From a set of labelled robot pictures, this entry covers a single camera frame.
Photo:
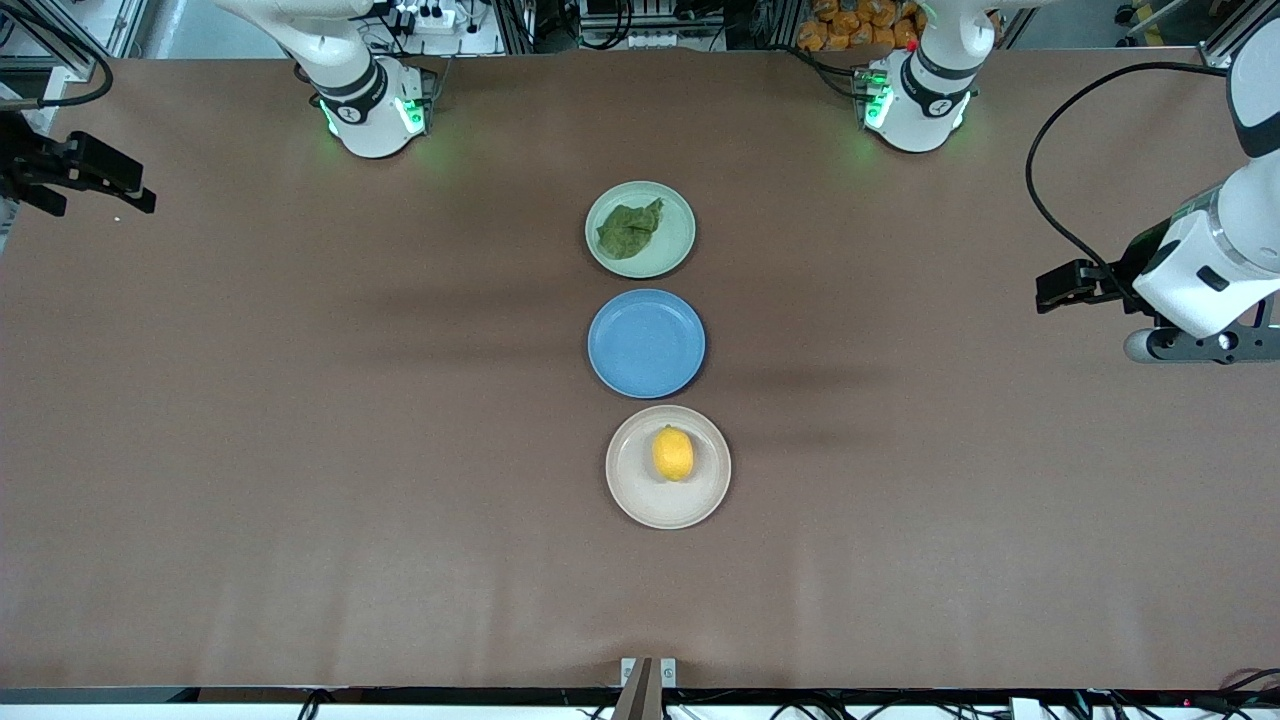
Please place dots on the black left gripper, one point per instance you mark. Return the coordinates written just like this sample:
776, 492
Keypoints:
1128, 271

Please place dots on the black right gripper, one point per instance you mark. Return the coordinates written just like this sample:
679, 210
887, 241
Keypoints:
22, 162

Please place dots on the yellow lemon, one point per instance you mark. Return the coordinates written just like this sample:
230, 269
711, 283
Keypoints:
673, 455

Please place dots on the green lettuce leaf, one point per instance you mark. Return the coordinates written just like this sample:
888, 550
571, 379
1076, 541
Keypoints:
628, 232

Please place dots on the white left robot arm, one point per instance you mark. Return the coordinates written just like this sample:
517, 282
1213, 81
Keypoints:
925, 110

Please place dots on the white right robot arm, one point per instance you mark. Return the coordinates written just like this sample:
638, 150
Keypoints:
370, 120

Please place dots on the bag of orange snacks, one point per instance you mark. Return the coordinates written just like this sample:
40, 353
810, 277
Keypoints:
850, 25

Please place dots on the white power strip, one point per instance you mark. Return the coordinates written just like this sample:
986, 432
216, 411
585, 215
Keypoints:
430, 15

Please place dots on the pale green plate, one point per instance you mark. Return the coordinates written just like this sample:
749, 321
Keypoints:
670, 250

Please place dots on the blue plate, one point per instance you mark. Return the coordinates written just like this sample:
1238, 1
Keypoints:
646, 344

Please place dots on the black equipment rack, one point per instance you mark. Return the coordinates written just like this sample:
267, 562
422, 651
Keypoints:
700, 20

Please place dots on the beige plate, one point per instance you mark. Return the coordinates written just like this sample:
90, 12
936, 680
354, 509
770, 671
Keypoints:
640, 490

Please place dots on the aluminium frame corner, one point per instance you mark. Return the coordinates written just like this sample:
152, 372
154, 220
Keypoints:
80, 68
1215, 55

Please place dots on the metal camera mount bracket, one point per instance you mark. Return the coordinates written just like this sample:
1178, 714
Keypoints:
640, 690

